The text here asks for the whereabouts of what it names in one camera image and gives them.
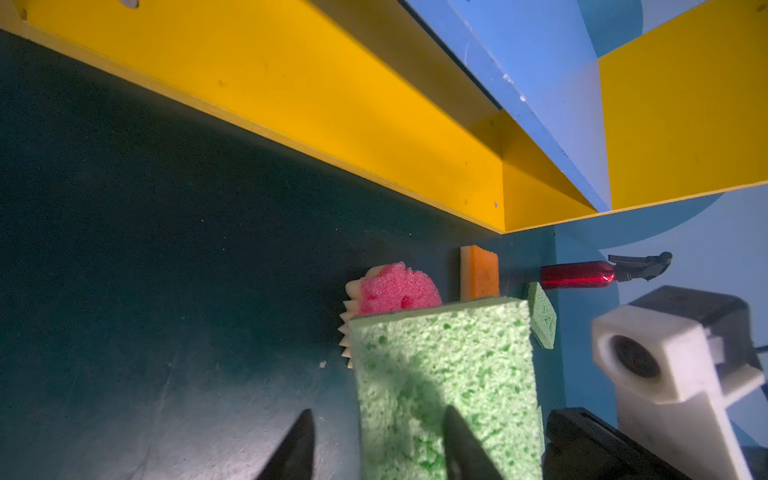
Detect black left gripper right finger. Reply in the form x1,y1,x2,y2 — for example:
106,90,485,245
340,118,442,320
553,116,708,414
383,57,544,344
442,405,502,480

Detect yellow shelf with coloured boards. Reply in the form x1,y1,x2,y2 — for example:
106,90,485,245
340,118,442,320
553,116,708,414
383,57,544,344
1,1,767,233

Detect red toy fire extinguisher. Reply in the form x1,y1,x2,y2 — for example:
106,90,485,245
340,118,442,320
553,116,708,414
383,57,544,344
539,252,673,290

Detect green sponge by extinguisher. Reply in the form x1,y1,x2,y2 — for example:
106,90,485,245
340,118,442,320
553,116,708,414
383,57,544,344
526,282,557,350

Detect orange sponge near shelf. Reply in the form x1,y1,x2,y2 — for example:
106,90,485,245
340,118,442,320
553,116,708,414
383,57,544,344
460,245,500,301

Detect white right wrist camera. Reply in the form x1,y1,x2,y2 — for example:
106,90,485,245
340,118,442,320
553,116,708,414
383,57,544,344
592,286,767,479

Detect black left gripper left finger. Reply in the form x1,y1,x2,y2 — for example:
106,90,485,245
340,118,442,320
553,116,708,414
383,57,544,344
256,409,316,480

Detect green sponge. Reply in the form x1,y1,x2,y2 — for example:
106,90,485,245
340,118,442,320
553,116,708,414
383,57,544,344
526,282,557,350
348,297,543,479

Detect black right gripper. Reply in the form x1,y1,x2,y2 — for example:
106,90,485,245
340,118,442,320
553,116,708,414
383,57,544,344
542,407,768,480

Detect pink smiley sponge centre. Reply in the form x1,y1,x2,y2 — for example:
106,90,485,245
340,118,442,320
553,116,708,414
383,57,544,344
338,262,443,369

